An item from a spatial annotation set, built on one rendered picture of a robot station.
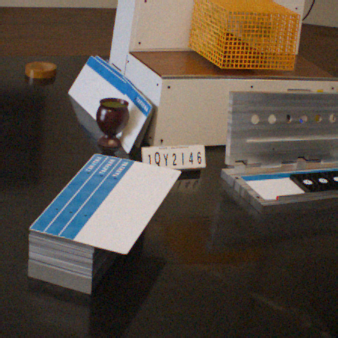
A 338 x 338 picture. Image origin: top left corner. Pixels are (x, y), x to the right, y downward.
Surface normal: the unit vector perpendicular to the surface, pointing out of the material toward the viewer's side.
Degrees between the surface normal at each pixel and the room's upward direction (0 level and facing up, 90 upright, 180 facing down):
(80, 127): 0
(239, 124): 81
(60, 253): 90
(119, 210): 0
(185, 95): 90
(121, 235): 0
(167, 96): 90
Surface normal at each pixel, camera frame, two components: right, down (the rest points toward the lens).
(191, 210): 0.12, -0.91
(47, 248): -0.25, 0.35
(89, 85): -0.73, -0.35
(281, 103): 0.43, 0.26
